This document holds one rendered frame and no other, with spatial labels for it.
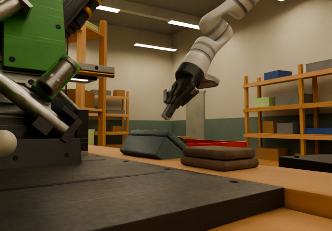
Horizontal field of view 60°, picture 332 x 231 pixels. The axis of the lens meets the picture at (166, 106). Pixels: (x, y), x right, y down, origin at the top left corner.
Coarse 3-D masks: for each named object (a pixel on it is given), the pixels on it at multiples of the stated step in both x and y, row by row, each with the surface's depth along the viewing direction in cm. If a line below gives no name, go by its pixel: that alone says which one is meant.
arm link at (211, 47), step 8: (224, 32) 83; (232, 32) 85; (200, 40) 80; (208, 40) 80; (216, 40) 85; (224, 40) 82; (192, 48) 80; (200, 48) 78; (208, 48) 79; (216, 48) 81
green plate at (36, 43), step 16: (32, 0) 59; (48, 0) 61; (16, 16) 56; (32, 16) 58; (48, 16) 60; (16, 32) 55; (32, 32) 56; (48, 32) 59; (64, 32) 61; (16, 48) 54; (32, 48) 55; (48, 48) 57; (64, 48) 59; (16, 64) 53; (32, 64) 54; (48, 64) 56
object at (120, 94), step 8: (72, 88) 879; (96, 96) 905; (112, 96) 930; (120, 96) 948; (128, 96) 962; (128, 104) 960; (96, 112) 912; (112, 112) 936; (120, 112) 948; (128, 112) 958; (128, 120) 956; (88, 128) 895; (112, 128) 940; (120, 128) 948; (112, 144) 948; (120, 144) 948
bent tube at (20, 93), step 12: (0, 0) 52; (12, 0) 52; (24, 0) 53; (0, 12) 51; (12, 12) 53; (24, 12) 55; (0, 72) 47; (0, 84) 47; (12, 84) 48; (12, 96) 48; (24, 96) 48; (24, 108) 48; (36, 108) 49; (48, 108) 50; (48, 120) 50; (60, 120) 51; (60, 132) 50
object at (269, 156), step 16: (320, 64) 524; (272, 80) 609; (288, 80) 621; (288, 96) 584; (304, 96) 569; (304, 112) 552; (272, 128) 618; (288, 128) 578; (304, 128) 548; (320, 128) 522; (304, 144) 545; (272, 160) 616
